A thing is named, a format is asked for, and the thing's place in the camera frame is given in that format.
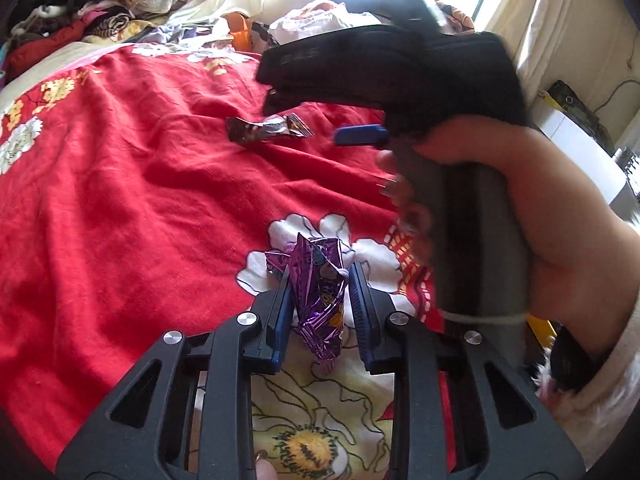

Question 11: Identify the pile of dark clothes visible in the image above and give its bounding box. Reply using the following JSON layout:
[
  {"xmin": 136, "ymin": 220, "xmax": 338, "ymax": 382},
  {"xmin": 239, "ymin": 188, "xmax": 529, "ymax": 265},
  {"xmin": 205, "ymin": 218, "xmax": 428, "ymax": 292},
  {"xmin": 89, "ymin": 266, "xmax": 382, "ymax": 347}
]
[{"xmin": 1, "ymin": 0, "xmax": 179, "ymax": 84}]

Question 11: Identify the red floral blanket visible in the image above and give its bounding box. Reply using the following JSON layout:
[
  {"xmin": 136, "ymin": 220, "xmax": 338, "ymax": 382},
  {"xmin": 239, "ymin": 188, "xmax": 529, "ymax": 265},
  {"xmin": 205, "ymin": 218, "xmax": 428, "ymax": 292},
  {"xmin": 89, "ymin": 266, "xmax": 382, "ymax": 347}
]
[{"xmin": 1, "ymin": 46, "xmax": 442, "ymax": 467}]

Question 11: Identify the purple foil snack wrapper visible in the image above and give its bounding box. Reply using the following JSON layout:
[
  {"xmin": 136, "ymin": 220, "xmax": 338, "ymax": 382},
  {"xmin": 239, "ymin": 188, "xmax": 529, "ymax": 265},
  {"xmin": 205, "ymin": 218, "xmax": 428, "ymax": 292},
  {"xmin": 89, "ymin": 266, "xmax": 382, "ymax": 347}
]
[{"xmin": 266, "ymin": 233, "xmax": 348, "ymax": 368}]

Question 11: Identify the person's left hand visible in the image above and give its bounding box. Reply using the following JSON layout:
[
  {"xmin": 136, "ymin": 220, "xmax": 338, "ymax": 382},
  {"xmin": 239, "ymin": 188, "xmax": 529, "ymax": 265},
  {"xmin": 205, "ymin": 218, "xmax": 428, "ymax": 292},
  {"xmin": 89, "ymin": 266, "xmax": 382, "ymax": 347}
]
[{"xmin": 255, "ymin": 450, "xmax": 278, "ymax": 480}]

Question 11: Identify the orange bag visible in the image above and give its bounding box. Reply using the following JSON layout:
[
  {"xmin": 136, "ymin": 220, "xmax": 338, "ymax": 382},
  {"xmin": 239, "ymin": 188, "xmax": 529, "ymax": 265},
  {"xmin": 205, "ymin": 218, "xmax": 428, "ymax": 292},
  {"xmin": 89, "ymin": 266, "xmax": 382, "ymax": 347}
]
[{"xmin": 224, "ymin": 12, "xmax": 252, "ymax": 52}]

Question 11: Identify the dark candy wrapper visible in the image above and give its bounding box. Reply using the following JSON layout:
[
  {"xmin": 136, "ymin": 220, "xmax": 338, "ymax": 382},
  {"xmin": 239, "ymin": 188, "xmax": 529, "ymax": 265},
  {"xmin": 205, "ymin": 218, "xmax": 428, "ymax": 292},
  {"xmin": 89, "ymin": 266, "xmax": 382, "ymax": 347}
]
[{"xmin": 224, "ymin": 113, "xmax": 314, "ymax": 144}]

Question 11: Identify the white dresser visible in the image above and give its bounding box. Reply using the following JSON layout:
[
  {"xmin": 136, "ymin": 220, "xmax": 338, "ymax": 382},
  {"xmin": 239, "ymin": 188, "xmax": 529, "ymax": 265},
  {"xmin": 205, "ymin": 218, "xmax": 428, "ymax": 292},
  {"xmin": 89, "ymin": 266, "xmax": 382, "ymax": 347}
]
[{"xmin": 529, "ymin": 93, "xmax": 639, "ymax": 224}]

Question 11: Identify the white plastic bag in basket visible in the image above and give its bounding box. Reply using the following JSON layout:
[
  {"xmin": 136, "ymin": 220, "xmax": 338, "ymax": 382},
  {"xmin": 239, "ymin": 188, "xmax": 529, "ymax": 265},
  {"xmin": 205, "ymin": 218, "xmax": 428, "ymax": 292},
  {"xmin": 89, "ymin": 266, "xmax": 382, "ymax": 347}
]
[{"xmin": 268, "ymin": 0, "xmax": 382, "ymax": 44}]

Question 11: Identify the person's right hand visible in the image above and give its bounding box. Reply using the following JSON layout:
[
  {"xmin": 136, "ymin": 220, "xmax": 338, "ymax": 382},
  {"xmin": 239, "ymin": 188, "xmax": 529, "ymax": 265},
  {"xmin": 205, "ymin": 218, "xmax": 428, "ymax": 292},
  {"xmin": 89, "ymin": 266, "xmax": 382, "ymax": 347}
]
[{"xmin": 375, "ymin": 112, "xmax": 640, "ymax": 359}]

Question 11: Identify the right cream curtain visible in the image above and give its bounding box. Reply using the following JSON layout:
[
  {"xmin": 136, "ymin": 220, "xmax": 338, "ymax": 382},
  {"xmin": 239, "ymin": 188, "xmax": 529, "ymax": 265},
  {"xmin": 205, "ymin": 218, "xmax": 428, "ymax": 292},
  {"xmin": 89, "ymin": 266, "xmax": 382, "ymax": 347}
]
[{"xmin": 488, "ymin": 0, "xmax": 572, "ymax": 104}]

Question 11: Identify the black cable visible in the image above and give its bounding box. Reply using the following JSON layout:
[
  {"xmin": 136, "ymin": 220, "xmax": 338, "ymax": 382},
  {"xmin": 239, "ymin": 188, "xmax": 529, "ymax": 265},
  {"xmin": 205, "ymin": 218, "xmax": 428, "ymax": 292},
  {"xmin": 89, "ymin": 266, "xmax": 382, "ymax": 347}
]
[{"xmin": 591, "ymin": 77, "xmax": 640, "ymax": 115}]

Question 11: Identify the black bag on dresser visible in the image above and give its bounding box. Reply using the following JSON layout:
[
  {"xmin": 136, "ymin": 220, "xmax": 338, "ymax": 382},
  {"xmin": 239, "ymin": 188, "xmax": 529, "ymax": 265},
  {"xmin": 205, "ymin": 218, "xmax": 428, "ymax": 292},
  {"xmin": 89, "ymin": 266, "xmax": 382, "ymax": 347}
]
[{"xmin": 548, "ymin": 80, "xmax": 614, "ymax": 156}]

